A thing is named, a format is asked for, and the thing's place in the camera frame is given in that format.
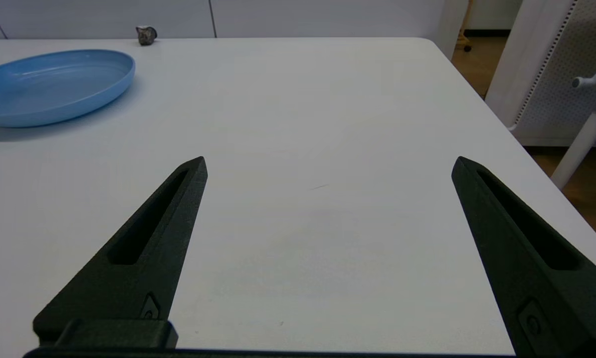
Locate blue round plate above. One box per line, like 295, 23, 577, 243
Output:
0, 49, 136, 128

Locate dark coffee capsule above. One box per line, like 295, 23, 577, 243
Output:
136, 25, 158, 46

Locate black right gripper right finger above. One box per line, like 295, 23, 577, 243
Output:
451, 156, 596, 356

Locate white pegboard panel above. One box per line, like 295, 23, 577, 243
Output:
485, 0, 596, 147

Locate white side table leg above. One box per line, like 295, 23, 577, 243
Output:
551, 94, 596, 190

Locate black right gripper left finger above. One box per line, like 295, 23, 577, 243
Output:
33, 156, 208, 350

